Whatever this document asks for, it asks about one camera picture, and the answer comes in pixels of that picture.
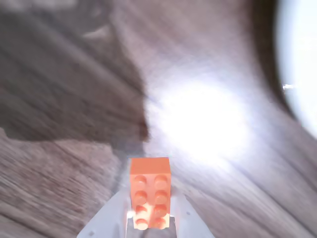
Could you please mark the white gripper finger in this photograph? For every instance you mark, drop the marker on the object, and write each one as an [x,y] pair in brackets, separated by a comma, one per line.
[188,223]
[106,220]

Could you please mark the orange lego block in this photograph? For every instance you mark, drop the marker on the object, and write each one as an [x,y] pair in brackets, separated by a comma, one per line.
[148,188]

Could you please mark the white round plate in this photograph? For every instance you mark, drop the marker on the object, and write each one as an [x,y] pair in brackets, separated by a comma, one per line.
[302,62]

